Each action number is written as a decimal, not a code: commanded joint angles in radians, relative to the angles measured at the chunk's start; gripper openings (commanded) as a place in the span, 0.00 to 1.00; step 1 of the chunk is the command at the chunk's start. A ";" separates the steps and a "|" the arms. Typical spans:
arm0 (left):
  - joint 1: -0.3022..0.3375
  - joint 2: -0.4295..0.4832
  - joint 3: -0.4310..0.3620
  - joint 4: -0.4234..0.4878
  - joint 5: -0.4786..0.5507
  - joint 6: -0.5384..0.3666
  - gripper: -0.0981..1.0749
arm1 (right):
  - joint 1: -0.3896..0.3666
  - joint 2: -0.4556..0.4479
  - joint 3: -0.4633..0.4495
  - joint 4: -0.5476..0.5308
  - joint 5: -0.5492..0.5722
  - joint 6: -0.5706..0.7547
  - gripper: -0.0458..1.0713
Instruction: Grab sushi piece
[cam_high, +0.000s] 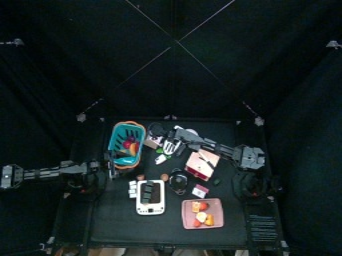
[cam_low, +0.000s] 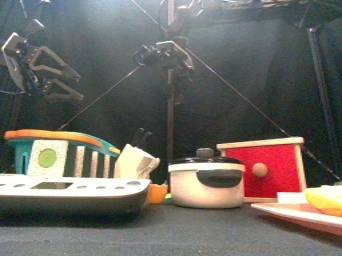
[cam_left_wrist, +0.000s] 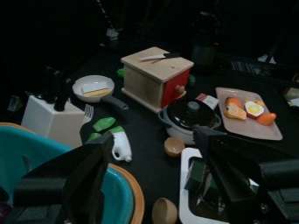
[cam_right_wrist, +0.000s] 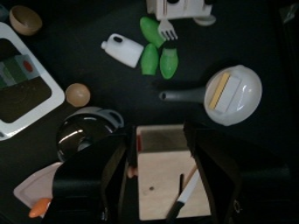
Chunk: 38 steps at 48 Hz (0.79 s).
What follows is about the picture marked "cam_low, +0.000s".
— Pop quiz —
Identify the white sushi piece green centre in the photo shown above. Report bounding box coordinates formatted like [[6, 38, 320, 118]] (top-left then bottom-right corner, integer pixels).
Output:
[[27, 139, 70, 177]]

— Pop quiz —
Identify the black white striped sushi roll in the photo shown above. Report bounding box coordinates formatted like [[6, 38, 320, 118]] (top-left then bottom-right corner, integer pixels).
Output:
[[65, 144, 121, 179]]

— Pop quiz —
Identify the black stick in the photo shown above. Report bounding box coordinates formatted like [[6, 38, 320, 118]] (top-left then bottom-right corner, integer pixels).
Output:
[[139, 131, 154, 150], [130, 127, 147, 148]]

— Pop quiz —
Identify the dish rack with utensils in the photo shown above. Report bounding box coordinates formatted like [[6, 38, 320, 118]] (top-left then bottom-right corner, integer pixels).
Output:
[[3, 128, 122, 176]]

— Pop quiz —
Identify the black pot lid with knob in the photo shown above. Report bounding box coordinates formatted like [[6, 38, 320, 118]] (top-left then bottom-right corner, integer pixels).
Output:
[[170, 147, 245, 165]]

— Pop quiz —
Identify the white paper napkin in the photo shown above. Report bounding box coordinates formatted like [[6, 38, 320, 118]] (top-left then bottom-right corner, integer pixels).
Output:
[[114, 143, 162, 181]]

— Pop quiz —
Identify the red wooden drawer box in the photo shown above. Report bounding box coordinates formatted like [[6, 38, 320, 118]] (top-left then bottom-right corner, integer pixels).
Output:
[[216, 136, 309, 204]]

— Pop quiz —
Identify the white toy pot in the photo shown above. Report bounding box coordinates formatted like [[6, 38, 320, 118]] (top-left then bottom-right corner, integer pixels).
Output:
[[167, 161, 248, 210]]

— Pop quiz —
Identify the white grey toy tray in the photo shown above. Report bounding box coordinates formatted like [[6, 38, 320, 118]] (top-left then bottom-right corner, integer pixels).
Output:
[[0, 173, 154, 215]]

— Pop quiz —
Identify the orange toy cup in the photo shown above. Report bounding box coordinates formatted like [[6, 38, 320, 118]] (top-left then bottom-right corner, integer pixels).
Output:
[[146, 182, 170, 205]]

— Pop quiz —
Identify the small white block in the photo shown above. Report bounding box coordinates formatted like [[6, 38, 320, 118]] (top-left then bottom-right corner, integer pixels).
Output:
[[276, 191, 310, 205]]

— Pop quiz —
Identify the white plate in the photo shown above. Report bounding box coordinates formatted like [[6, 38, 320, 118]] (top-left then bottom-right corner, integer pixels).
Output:
[[250, 201, 342, 236]]

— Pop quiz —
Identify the yellow toy food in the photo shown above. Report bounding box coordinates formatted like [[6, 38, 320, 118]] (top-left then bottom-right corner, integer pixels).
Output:
[[304, 184, 342, 218]]

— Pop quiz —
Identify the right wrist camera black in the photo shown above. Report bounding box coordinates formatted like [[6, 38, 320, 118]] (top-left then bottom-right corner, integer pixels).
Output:
[[133, 44, 159, 67]]

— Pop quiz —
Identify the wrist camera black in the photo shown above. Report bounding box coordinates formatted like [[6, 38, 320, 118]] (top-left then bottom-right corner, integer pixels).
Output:
[[133, 44, 159, 67], [25, 18, 49, 45]]

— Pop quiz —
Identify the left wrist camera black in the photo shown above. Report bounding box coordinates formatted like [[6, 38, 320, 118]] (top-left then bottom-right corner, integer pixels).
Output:
[[25, 18, 49, 45]]

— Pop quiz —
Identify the vertical metal frame pole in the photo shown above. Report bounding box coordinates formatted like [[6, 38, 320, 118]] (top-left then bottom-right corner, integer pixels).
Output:
[[166, 0, 177, 165]]

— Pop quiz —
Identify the slanted black frame pole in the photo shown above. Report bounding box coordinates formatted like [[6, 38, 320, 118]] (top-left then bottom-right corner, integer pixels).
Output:
[[306, 27, 342, 168]]

